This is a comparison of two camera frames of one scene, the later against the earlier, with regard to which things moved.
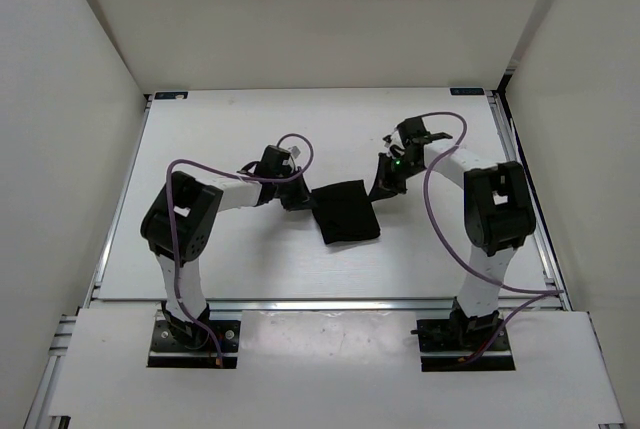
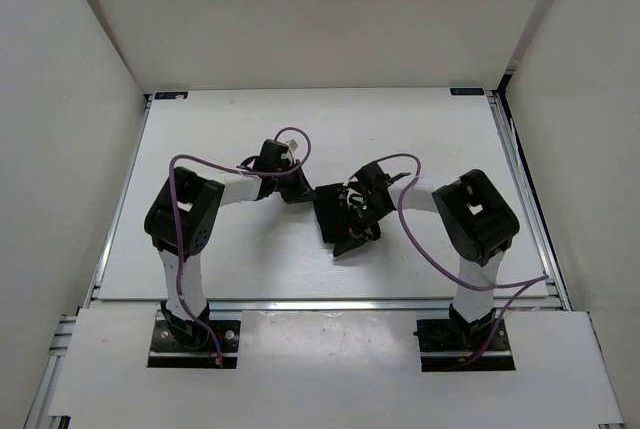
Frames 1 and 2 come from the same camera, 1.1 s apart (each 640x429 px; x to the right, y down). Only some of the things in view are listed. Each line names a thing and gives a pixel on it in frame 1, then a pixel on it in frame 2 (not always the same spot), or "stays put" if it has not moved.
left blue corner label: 171,95 stays put
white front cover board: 329,368 stays put
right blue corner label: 466,91 stays put
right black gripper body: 419,168 -> 365,215
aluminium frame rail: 123,305 stays put
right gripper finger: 393,174 -> 349,244
